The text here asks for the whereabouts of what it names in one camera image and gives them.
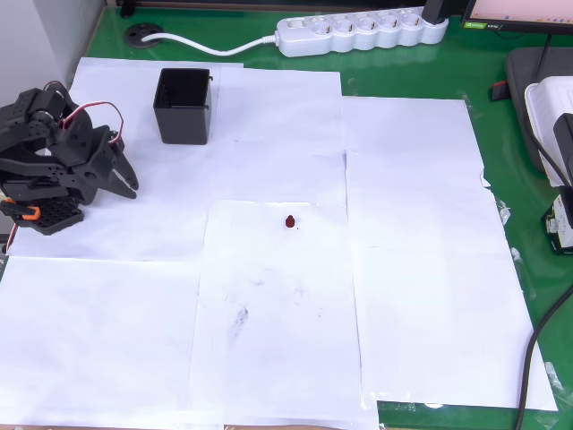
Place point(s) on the orange black clamp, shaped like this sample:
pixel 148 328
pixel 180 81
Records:
pixel 24 210

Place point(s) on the small red object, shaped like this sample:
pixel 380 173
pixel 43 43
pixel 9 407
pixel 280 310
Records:
pixel 290 221

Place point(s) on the black device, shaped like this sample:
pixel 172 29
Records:
pixel 565 143

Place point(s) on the white foam container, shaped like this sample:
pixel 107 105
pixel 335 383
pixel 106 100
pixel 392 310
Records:
pixel 544 107

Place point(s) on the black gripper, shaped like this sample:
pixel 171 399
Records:
pixel 104 162

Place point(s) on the black square cup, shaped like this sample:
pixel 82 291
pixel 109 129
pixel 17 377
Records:
pixel 183 121

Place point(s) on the black stand foot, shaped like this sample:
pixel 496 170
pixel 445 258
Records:
pixel 127 9

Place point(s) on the white paper sheet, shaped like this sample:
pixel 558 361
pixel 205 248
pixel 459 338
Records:
pixel 277 336
pixel 85 74
pixel 134 233
pixel 277 112
pixel 438 291
pixel 403 125
pixel 89 336

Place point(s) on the white power strip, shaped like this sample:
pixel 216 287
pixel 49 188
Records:
pixel 362 33

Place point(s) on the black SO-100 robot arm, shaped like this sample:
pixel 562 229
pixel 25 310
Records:
pixel 27 165

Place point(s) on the dark grey pad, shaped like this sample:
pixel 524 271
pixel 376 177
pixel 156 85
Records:
pixel 521 80

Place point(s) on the black plug adapter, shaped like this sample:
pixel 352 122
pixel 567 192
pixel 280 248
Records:
pixel 434 10

